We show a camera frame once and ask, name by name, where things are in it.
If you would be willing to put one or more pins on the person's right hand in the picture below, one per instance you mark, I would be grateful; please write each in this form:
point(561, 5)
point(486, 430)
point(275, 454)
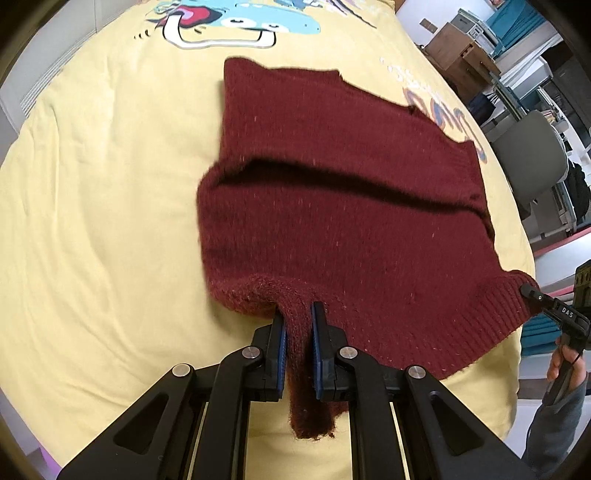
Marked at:
point(578, 381)

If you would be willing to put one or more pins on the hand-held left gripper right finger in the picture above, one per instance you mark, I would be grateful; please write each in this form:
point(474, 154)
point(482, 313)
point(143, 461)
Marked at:
point(317, 350)

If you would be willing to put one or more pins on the stack of teal mats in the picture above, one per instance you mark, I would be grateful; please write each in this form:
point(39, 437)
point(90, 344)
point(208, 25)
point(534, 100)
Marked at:
point(538, 337)

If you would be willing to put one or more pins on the dark red knitted sweater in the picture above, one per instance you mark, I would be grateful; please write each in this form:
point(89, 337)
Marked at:
point(369, 230)

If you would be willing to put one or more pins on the grey chair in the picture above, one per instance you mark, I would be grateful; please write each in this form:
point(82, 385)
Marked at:
point(531, 157)

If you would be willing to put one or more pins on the wooden drawer cabinet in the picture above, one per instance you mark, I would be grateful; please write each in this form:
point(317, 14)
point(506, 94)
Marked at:
point(461, 60)

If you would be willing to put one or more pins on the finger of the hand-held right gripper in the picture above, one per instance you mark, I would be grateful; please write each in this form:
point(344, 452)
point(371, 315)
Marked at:
point(531, 292)

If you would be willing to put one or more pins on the teal curtain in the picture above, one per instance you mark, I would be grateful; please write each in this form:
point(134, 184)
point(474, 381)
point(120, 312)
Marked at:
point(517, 23)

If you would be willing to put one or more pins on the wall socket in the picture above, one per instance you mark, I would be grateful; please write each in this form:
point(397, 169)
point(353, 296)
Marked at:
point(428, 25)

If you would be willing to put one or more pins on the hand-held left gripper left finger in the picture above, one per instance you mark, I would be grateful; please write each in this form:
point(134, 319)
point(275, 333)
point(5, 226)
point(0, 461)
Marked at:
point(278, 355)

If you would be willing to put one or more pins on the yellow dinosaur printed bedspread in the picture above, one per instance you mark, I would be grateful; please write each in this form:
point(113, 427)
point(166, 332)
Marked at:
point(115, 207)

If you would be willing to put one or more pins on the dark navy bag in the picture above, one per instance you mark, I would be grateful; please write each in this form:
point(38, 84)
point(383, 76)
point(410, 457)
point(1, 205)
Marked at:
point(482, 107)

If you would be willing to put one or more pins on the person's right forearm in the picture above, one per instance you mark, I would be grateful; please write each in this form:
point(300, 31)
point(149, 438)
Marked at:
point(554, 438)

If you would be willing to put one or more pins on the white printer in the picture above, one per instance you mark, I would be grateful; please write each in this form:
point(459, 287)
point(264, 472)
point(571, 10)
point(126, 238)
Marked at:
point(471, 25)

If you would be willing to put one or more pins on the black bag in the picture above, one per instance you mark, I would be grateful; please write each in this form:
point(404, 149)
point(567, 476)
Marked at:
point(579, 187)

